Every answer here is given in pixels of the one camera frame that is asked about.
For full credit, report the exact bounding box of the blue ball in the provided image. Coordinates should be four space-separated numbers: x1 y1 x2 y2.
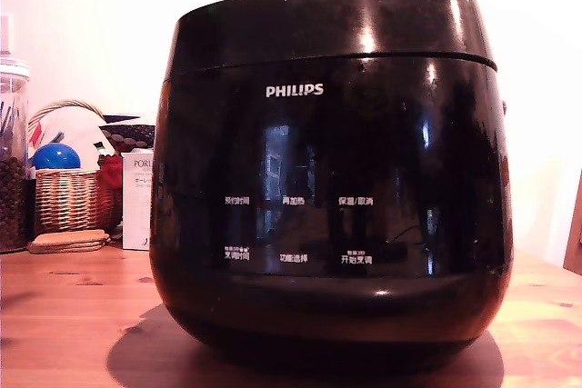
31 143 83 172

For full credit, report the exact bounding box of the black Philips rice cooker body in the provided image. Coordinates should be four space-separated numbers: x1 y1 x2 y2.
149 52 516 364

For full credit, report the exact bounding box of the cork coaster stack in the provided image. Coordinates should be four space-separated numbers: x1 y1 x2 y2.
26 229 112 255

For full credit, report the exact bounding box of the white printed carton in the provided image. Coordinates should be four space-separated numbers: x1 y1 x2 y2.
121 150 156 252

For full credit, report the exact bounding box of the white paper card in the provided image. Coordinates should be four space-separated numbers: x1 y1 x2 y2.
42 107 115 158

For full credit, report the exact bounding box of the woven wicker basket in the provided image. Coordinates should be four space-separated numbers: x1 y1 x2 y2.
27 98 122 234

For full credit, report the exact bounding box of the black rice cooker lid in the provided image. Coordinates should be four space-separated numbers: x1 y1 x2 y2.
174 0 498 79

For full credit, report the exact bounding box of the dark dotted bowl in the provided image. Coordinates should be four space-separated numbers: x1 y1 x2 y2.
98 121 156 154

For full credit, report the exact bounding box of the glass jar with coffee beans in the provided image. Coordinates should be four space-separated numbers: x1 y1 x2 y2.
0 56 32 254

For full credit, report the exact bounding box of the red cloth pouch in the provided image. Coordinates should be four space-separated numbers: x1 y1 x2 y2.
97 154 125 190

